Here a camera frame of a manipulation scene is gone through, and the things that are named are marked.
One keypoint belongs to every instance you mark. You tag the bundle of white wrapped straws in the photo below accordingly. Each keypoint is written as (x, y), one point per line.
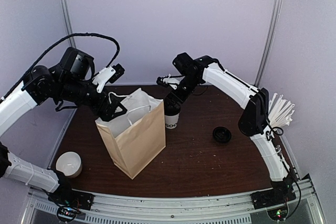
(280, 111)

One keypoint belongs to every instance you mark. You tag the brown paper bag white handles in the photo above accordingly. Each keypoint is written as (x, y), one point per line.
(134, 139)

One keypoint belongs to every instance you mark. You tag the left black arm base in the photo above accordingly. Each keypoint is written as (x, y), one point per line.
(64, 195)

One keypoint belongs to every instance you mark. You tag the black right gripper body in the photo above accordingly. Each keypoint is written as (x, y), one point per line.
(182, 97)

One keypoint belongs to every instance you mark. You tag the aluminium corner post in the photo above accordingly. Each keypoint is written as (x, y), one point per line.
(66, 16)
(276, 10)

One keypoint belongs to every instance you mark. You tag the right aluminium corner post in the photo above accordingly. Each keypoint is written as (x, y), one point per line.
(276, 10)

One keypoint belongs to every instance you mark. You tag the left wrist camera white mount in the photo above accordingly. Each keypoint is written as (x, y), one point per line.
(108, 74)

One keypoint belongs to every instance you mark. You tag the left aluminium corner post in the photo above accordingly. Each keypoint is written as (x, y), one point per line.
(66, 16)

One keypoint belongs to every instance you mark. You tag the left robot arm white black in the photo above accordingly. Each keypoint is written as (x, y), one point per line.
(74, 80)

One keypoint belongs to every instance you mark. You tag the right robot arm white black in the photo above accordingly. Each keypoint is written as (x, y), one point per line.
(256, 120)

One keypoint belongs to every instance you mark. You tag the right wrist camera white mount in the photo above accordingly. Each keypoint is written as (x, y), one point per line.
(169, 81)

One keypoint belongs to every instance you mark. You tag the aluminium front rail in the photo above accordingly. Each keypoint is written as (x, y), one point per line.
(234, 208)

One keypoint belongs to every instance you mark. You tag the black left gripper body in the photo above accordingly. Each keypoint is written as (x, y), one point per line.
(97, 108)

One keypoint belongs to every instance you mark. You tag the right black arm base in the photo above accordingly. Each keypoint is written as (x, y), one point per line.
(280, 193)

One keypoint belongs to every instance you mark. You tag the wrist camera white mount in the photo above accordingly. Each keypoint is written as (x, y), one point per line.
(108, 74)
(169, 81)

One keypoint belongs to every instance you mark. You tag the white paper coffee cup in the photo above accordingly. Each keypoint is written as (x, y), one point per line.
(171, 121)

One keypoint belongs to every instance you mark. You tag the white ceramic bowl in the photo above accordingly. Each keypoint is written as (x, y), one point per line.
(70, 164)

